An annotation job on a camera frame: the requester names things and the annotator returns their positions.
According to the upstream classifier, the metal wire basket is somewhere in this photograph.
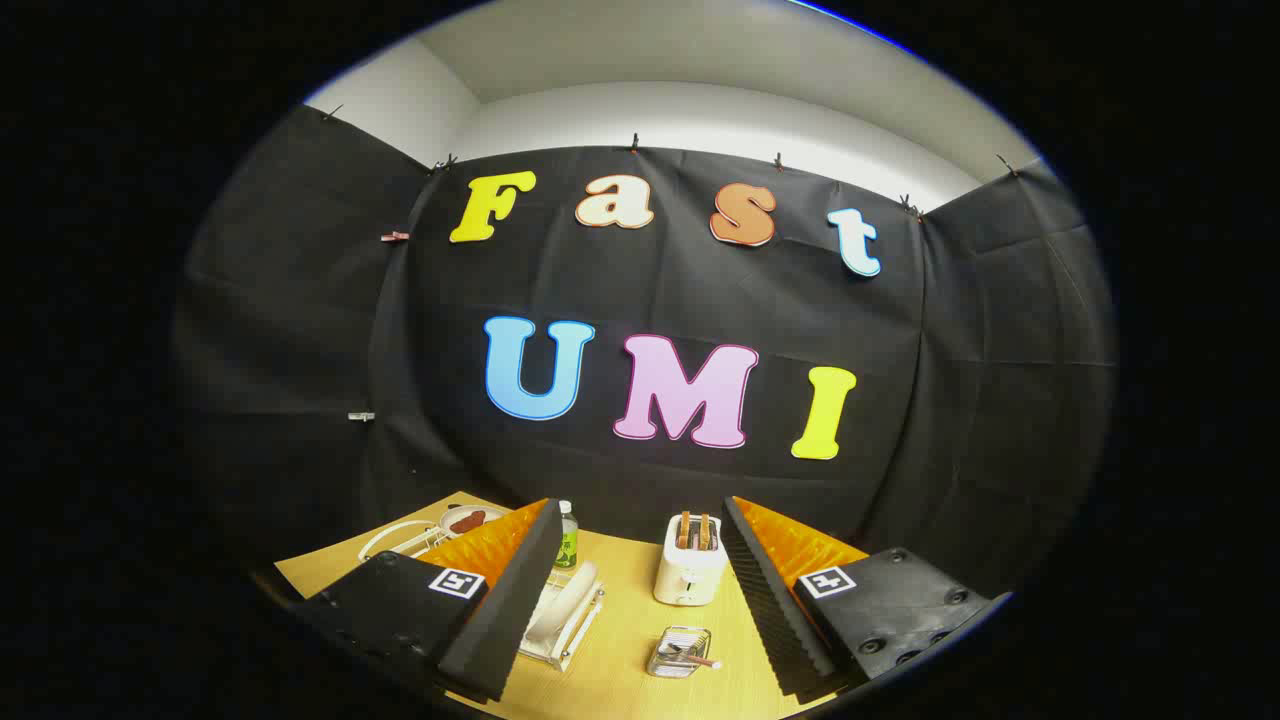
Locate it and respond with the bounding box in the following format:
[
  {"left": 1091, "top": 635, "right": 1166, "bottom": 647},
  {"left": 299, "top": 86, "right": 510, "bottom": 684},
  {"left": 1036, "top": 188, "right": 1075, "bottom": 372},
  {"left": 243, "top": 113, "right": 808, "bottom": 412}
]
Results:
[{"left": 647, "top": 626, "right": 713, "bottom": 680}]

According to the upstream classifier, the white toaster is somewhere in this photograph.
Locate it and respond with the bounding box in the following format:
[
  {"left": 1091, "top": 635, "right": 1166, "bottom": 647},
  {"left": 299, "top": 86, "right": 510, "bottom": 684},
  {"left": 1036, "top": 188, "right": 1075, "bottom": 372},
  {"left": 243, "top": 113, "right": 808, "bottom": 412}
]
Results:
[{"left": 654, "top": 513, "right": 729, "bottom": 607}]

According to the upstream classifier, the small beige saucer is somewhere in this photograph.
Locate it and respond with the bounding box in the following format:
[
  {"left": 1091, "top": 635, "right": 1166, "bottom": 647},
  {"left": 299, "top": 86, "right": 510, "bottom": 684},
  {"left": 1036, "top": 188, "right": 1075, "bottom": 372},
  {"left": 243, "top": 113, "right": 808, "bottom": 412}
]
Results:
[{"left": 439, "top": 504, "right": 512, "bottom": 539}]

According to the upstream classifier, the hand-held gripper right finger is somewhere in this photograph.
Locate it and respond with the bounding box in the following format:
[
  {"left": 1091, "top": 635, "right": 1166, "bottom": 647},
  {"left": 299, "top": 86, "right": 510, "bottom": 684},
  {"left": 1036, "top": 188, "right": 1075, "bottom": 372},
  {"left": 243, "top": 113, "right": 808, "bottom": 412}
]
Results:
[{"left": 720, "top": 496, "right": 1013, "bottom": 701}]

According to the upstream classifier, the white wire dish rack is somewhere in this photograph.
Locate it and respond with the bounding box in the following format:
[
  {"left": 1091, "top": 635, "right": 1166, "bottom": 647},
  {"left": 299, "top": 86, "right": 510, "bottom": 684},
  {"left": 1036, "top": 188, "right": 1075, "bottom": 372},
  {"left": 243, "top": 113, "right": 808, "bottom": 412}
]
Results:
[{"left": 358, "top": 519, "right": 607, "bottom": 673}]

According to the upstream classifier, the green label drink bottle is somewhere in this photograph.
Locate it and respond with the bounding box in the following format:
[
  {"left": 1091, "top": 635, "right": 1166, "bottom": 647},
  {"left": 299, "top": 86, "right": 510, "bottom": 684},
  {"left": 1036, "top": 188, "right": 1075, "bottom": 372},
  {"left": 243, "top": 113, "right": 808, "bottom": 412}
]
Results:
[{"left": 554, "top": 500, "right": 580, "bottom": 571}]

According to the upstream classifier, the black backdrop cloth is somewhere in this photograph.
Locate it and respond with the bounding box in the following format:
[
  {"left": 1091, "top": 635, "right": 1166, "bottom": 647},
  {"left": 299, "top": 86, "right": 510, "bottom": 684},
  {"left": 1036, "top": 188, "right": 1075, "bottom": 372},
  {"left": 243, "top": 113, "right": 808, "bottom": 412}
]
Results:
[{"left": 170, "top": 105, "right": 1119, "bottom": 601}]

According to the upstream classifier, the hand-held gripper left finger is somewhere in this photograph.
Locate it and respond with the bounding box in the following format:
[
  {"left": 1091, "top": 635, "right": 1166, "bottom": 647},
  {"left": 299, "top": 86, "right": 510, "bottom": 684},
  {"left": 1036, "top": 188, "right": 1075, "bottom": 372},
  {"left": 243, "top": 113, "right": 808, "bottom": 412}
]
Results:
[{"left": 290, "top": 497, "right": 564, "bottom": 704}]

